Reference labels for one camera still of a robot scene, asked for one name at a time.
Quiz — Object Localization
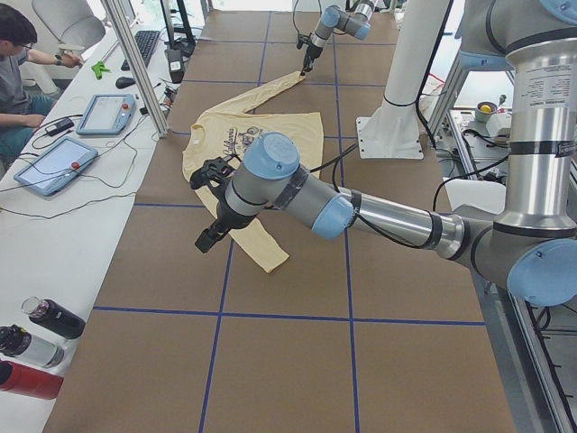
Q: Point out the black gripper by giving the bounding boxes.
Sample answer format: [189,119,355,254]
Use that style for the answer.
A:
[195,202,255,253]
[300,42,322,76]

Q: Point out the cream long-sleeve printed shirt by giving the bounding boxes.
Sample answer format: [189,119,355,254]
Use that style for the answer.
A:
[182,71,324,273]

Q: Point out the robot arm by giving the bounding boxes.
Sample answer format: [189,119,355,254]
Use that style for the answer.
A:
[188,1,576,307]
[297,0,375,77]

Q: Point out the near blue teach pendant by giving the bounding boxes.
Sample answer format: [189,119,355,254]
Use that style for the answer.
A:
[14,137,99,197]

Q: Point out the blue teach pendant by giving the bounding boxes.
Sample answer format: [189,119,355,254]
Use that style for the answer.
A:
[14,137,99,197]
[76,94,135,135]

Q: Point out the far blue teach pendant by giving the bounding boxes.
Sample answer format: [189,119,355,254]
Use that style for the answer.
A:
[76,94,135,135]

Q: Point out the black keyboard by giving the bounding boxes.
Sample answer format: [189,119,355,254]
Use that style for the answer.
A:
[134,30,160,67]

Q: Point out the brown table mat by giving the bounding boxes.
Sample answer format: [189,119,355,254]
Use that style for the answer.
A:
[45,12,515,432]

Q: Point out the black water bottle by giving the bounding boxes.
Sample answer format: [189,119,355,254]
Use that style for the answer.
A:
[21,296,86,340]

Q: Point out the black computer mouse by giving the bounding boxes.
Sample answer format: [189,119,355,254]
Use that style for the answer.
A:
[115,77,135,89]

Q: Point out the black power adapter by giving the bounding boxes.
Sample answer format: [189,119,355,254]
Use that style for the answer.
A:
[45,117,75,136]

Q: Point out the green clamp tool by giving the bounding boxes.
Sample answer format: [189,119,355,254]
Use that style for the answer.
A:
[91,60,110,80]

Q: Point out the clear steel water bottle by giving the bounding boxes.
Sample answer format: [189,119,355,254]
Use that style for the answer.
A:
[1,325,64,368]

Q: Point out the seated person grey shirt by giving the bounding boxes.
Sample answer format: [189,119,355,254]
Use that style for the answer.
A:
[1,4,81,162]

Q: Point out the red water bottle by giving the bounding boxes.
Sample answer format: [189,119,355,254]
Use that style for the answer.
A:
[1,361,63,400]

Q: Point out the white office chair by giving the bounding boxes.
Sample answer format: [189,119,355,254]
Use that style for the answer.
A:
[31,0,107,96]

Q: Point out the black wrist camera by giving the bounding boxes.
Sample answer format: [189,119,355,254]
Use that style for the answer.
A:
[189,157,235,190]

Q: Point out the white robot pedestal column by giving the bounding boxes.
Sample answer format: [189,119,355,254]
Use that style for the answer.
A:
[371,1,453,140]

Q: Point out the grey aluminium frame post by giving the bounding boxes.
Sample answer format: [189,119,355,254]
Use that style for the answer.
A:
[101,0,169,138]

